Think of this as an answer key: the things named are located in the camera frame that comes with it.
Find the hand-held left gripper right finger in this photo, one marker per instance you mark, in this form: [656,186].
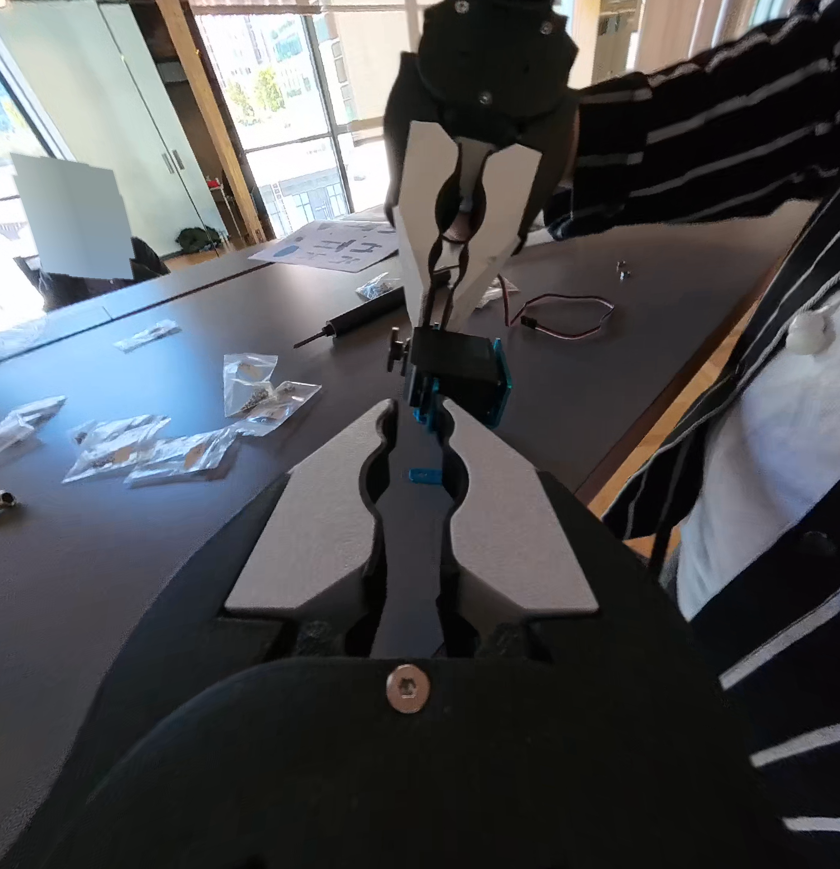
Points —
[521,536]

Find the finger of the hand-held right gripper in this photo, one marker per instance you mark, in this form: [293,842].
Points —
[508,210]
[416,203]

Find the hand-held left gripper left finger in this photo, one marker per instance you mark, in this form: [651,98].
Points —
[304,543]

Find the black electric screwdriver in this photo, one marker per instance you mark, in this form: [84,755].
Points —
[365,313]

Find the black servo with blue bracket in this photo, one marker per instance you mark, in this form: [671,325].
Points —
[454,373]

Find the person's right forearm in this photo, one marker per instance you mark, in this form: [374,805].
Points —
[698,136]

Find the dark grey desk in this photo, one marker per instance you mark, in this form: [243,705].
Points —
[155,577]
[209,268]

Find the flat clear bag white label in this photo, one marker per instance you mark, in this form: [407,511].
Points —
[498,295]

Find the clear bag of dark screws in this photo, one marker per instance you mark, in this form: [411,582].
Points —
[373,288]

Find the white blue instruction manual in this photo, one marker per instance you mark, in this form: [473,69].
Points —
[324,244]

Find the cluster of clear screw bags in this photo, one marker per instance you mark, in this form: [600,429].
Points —
[189,455]

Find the large glass window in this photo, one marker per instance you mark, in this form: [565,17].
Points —
[291,68]

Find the dark green backpack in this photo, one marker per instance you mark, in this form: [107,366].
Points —
[197,241]

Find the wooden pillar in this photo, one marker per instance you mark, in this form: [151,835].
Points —
[202,102]

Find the person's white undershirt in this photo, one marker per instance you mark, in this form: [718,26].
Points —
[746,441]

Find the long clear plastic bag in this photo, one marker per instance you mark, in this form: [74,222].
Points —
[148,334]

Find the glass partition door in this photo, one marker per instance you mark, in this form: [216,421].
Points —
[121,102]

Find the heap of clear plastic wrappers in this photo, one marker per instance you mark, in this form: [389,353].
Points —
[12,336]

